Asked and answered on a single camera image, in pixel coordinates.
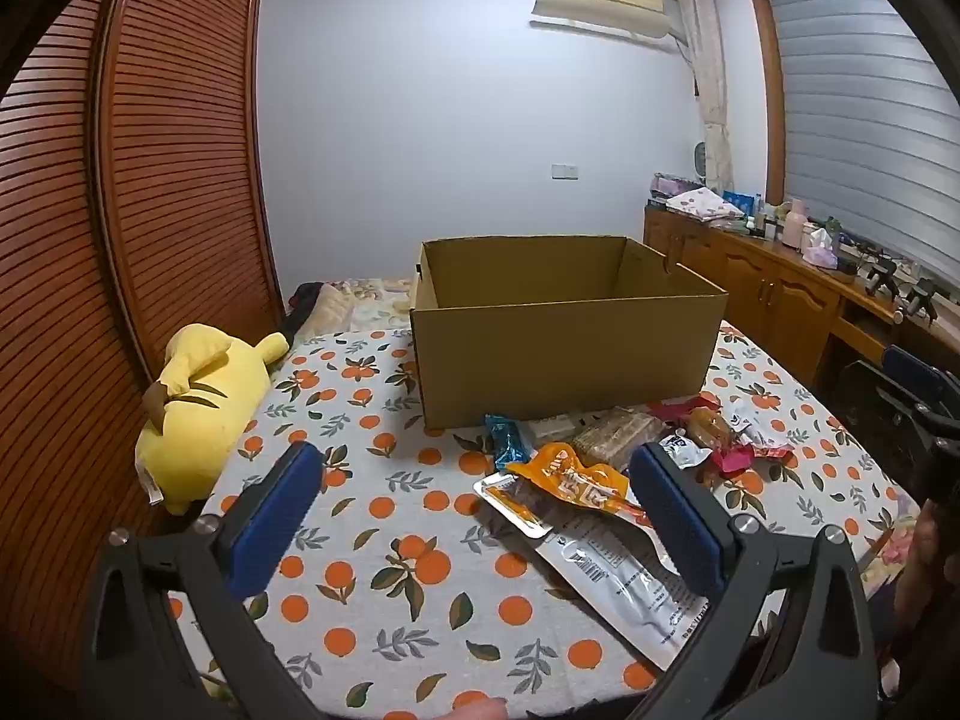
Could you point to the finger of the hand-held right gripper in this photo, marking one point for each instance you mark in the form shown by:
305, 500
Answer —
922, 371
885, 397

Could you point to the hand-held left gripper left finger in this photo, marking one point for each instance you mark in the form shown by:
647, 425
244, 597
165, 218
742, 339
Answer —
277, 517

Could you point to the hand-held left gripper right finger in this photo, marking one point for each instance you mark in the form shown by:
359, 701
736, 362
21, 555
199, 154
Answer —
675, 521

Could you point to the long white clear snack packet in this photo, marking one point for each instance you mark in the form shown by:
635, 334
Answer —
615, 570

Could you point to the pink clear chicken snack packet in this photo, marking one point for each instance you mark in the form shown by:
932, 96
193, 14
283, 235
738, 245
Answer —
712, 427

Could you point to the orange snack packet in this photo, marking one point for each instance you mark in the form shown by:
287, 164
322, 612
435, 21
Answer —
577, 476

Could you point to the brown cardboard box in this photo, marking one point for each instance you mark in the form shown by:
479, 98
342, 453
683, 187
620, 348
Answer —
562, 360

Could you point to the black clamp stand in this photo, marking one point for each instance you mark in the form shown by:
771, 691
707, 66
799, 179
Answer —
881, 274
919, 300

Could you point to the small white printed packet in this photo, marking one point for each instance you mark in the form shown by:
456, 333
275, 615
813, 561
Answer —
686, 448

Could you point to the brown cracker packet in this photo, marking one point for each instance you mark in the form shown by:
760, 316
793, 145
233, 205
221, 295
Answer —
615, 439

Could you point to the red snack packet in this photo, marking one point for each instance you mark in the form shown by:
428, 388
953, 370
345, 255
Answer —
671, 411

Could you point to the orange fruit print blanket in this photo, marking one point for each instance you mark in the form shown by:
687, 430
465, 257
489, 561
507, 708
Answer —
390, 525

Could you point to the yellow plush toy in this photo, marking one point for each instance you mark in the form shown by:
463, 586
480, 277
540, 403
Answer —
202, 420

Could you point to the white crinkled packet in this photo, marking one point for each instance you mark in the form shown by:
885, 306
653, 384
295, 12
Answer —
765, 435

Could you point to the long wooden cabinet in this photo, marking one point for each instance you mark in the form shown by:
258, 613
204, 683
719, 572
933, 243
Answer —
780, 300

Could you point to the pale snack packet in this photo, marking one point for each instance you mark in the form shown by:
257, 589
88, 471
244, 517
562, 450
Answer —
555, 427

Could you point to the pink tissue pack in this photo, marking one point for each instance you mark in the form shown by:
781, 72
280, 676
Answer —
821, 251

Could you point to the blue snack packet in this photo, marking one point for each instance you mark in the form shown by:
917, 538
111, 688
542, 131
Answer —
506, 442

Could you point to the pink bottle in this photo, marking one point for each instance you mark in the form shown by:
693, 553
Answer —
795, 225

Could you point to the dark cloth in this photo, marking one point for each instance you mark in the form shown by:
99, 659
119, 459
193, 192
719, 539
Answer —
304, 304

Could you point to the blue packet on cabinet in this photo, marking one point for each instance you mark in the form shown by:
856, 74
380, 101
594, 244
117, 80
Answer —
739, 202

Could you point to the grey window blind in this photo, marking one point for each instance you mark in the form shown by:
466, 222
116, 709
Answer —
862, 127

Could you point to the folded floral cloth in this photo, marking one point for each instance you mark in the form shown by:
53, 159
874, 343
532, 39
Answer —
701, 202

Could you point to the wooden louvred wardrobe door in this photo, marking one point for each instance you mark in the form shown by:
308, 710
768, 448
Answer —
60, 315
187, 150

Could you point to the small white desk fan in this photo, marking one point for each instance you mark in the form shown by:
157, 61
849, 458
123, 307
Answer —
701, 161

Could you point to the purple patterned box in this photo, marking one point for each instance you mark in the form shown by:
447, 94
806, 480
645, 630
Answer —
671, 186

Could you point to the pale patterned curtain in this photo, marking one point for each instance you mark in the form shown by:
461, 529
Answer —
709, 90

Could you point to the white wall switch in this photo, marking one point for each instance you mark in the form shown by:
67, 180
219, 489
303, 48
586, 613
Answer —
564, 171

